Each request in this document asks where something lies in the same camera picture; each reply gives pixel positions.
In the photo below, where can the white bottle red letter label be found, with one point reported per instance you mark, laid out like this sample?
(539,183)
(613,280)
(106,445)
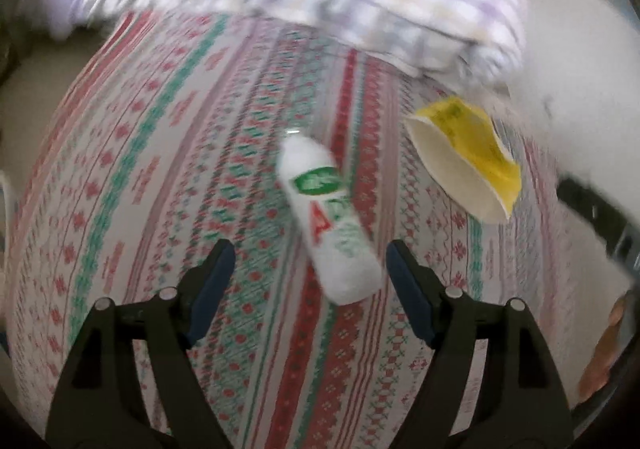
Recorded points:
(325,209)

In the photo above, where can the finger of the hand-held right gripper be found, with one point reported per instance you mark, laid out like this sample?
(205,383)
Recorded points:
(595,214)

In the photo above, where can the yellow paper cup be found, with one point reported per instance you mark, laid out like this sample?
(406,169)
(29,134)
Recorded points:
(480,159)

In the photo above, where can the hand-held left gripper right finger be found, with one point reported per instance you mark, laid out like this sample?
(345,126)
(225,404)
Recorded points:
(410,294)

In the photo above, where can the person's right hand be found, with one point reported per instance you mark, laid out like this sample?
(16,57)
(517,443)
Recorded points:
(602,354)

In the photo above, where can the red green patterned blanket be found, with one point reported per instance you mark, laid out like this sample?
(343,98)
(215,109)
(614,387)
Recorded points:
(200,154)

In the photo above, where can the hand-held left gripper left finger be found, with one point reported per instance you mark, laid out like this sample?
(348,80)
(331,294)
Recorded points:
(215,289)

